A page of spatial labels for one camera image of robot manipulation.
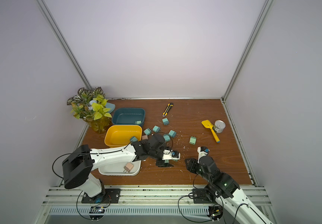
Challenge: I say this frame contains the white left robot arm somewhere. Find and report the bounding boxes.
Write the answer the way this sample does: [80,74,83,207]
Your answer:
[62,134,180,197]

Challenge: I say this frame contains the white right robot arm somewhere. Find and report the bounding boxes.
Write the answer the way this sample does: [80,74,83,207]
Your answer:
[185,155,274,224]

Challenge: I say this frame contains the yellow storage bin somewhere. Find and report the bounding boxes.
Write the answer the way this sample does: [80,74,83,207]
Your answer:
[104,125,142,147]

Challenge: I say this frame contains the white storage bin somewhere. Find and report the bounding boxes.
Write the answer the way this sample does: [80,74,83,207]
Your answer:
[98,161,141,176]

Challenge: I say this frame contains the teal storage bin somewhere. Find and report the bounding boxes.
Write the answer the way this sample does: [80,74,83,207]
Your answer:
[112,108,146,127]

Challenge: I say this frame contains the yellow toy shovel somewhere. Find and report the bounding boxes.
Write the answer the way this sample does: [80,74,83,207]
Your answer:
[202,120,220,143]

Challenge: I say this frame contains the silver tin can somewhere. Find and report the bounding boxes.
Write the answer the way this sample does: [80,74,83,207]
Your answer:
[213,120,226,133]

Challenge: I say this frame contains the yellow black utility knife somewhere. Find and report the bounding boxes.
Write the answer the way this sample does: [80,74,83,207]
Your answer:
[162,103,174,117]

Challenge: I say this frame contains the light blue dish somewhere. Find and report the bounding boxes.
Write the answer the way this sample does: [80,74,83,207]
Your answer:
[105,102,116,113]

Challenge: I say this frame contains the potted green plant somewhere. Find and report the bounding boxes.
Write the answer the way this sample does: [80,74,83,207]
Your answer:
[67,87,112,134]

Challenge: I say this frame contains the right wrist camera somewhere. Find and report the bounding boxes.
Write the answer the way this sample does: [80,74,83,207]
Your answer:
[197,146,209,159]

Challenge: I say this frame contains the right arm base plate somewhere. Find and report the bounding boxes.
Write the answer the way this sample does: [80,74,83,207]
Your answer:
[192,189,216,204]

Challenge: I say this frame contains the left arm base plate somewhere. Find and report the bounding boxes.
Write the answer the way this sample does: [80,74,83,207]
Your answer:
[81,189,121,204]

